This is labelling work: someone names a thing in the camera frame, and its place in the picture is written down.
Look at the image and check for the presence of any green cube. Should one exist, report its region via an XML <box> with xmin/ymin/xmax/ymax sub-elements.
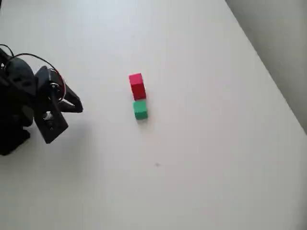
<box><xmin>132</xmin><ymin>100</ymin><xmax>149</xmax><ymax>120</ymax></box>

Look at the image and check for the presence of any red block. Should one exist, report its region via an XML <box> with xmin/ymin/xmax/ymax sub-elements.
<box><xmin>131</xmin><ymin>91</ymin><xmax>147</xmax><ymax>101</ymax></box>
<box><xmin>128</xmin><ymin>72</ymin><xmax>145</xmax><ymax>93</ymax></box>

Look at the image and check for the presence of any thin red cable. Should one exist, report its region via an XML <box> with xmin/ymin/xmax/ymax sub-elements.
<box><xmin>57</xmin><ymin>70</ymin><xmax>67</xmax><ymax>100</ymax></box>

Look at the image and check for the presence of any thin black cable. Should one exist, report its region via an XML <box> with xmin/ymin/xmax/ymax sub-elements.
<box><xmin>0</xmin><ymin>44</ymin><xmax>58</xmax><ymax>71</ymax></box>

